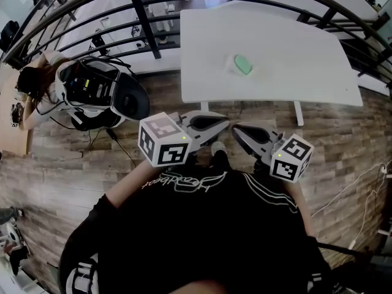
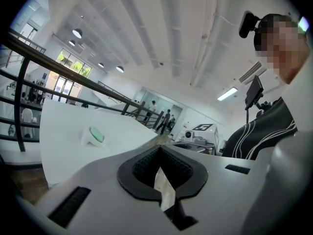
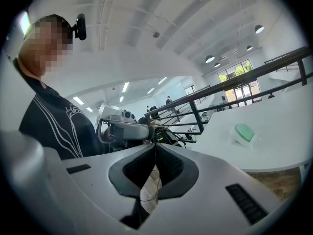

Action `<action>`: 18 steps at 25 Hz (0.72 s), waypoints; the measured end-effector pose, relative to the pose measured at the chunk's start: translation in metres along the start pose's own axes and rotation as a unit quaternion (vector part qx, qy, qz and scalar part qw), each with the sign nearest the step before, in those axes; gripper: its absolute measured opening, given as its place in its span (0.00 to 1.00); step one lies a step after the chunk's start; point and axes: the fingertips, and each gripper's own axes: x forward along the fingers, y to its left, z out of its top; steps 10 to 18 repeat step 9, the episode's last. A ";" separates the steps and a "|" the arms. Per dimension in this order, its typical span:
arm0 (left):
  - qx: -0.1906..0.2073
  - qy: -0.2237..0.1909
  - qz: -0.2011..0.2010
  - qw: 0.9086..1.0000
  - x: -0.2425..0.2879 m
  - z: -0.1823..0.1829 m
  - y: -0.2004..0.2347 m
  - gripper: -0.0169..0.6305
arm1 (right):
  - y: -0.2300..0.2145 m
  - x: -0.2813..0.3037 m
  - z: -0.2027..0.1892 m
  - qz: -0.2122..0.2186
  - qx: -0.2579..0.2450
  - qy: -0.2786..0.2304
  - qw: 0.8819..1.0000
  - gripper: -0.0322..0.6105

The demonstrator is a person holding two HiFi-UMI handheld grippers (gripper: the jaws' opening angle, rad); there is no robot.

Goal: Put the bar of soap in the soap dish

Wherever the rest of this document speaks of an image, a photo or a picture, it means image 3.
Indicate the green round object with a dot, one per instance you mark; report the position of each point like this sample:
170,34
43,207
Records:
244,131

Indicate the ceiling dome sensor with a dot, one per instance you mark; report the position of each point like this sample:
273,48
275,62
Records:
156,34

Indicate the large glass window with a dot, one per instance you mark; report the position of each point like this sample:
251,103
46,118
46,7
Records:
238,70

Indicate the glass entrance door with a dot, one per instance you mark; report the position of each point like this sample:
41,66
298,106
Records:
242,93

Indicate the person's left hand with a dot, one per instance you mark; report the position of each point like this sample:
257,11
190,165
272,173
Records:
107,135

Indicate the person's head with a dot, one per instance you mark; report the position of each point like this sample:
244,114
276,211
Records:
39,53

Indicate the cluster of ceiling light panels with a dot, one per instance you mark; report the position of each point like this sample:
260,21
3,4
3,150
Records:
125,87

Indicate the dark pendant lamp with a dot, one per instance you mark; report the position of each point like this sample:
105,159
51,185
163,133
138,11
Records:
210,59
259,29
249,48
216,64

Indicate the black head-mounted camera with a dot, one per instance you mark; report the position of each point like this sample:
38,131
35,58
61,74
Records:
81,27

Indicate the white table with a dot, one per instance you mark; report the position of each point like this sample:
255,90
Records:
281,121

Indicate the open black equipment case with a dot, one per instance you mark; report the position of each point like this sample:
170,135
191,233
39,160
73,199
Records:
163,134

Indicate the long ceiling light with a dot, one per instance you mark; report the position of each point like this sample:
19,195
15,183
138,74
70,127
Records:
24,22

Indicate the black metal railing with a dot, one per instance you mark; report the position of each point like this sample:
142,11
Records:
197,117

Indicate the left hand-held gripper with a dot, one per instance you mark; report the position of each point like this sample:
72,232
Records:
117,117

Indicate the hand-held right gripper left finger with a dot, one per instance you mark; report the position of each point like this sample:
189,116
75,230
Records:
97,180

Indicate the person's black shirt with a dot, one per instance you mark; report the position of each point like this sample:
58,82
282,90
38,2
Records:
49,121

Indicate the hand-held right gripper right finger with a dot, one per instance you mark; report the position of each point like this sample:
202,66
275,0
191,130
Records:
207,192

